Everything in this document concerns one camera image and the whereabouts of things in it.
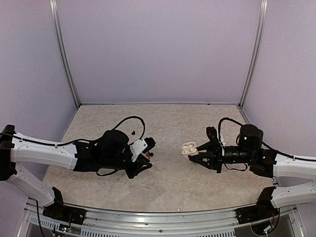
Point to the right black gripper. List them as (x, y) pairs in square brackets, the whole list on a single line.
[(215, 156)]

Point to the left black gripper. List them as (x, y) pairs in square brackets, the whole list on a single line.
[(138, 168)]

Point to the white earbud charging case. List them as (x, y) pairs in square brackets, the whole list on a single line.
[(189, 148)]

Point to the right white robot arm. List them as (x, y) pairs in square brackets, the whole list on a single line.
[(260, 160)]

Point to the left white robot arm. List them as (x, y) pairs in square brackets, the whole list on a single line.
[(112, 150)]

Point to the red and black earbuds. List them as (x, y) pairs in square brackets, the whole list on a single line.
[(149, 155)]

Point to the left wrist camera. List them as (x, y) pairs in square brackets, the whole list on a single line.
[(141, 146)]

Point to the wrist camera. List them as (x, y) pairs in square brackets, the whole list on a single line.
[(141, 146), (212, 135)]

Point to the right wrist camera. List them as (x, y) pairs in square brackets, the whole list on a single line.
[(212, 135)]

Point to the front aluminium rail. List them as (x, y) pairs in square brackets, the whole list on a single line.
[(100, 222)]

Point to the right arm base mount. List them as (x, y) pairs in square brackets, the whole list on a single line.
[(263, 209)]

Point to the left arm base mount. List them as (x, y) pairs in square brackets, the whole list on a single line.
[(59, 211)]

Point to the right aluminium frame post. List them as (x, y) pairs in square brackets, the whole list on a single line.
[(255, 52)]

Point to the aluminium frame post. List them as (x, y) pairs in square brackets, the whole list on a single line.
[(255, 52), (62, 51)]

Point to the left aluminium frame post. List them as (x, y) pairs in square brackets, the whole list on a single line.
[(62, 51)]

